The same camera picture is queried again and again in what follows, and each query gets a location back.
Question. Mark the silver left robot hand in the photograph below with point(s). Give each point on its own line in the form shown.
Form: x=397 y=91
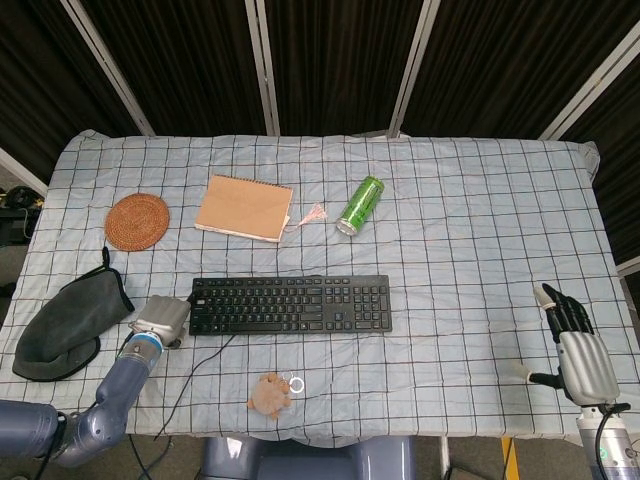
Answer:
x=162 y=320

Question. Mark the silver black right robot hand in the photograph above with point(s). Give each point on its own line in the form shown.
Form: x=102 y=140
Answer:
x=585 y=360

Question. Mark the black computer keyboard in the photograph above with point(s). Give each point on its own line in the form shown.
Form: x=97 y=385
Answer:
x=290 y=305

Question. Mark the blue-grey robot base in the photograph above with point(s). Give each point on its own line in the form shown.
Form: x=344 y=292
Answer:
x=305 y=457

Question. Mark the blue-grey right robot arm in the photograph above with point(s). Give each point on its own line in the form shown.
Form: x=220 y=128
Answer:
x=607 y=445

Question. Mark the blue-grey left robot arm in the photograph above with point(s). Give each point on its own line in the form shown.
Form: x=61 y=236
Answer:
x=115 y=390

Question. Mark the dark grey folded cloth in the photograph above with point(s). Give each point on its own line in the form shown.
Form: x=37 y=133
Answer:
x=70 y=325

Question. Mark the round woven rattan coaster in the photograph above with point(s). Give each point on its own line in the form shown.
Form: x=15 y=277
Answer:
x=137 y=221

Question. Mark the brown kraft spiral notebook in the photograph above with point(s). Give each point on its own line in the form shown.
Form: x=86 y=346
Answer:
x=245 y=207

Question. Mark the white table leg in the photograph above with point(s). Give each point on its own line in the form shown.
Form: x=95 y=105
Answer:
x=443 y=457

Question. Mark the blue checked tablecloth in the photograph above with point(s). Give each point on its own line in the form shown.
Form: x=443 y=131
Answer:
x=450 y=250

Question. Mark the black floor equipment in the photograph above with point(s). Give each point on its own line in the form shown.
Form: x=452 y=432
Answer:
x=17 y=210

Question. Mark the pink tassel bookmark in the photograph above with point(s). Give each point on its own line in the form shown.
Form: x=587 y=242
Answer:
x=315 y=215

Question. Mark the black fabric divider panel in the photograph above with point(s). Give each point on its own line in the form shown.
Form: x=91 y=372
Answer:
x=190 y=65
x=620 y=165
x=40 y=85
x=340 y=65
x=500 y=65

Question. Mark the green energy drink can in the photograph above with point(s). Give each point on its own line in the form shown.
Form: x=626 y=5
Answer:
x=361 y=205

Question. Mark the white divider frame post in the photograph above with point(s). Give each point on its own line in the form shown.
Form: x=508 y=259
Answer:
x=412 y=65
x=265 y=65
x=22 y=170
x=590 y=85
x=110 y=70

